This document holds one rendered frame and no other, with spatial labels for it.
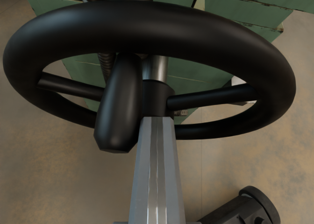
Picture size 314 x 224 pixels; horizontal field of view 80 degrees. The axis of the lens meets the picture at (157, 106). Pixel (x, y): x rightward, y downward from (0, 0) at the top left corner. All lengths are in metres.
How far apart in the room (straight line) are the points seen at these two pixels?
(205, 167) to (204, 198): 0.15
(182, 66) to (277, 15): 0.21
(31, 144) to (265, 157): 1.27
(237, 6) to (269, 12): 0.05
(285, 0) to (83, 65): 0.43
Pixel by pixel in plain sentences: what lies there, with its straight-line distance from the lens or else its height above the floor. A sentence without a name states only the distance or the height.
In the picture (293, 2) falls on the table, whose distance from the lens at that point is 0.37.
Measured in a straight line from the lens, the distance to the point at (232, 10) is 0.35.
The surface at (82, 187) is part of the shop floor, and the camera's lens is 1.05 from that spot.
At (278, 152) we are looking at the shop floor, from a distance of 1.37.
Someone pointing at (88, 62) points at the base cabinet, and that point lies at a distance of 0.52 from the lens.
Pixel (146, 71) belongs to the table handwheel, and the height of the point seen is 0.82.
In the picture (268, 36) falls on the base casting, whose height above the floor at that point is 0.78.
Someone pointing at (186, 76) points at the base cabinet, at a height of 0.60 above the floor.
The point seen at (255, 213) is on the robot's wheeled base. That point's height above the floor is 0.21.
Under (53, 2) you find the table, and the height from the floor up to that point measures 0.86.
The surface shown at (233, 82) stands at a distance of 0.53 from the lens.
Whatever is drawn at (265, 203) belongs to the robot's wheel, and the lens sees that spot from 1.04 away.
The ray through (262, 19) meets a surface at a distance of 0.38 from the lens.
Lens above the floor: 1.03
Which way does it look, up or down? 69 degrees down
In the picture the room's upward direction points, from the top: 25 degrees clockwise
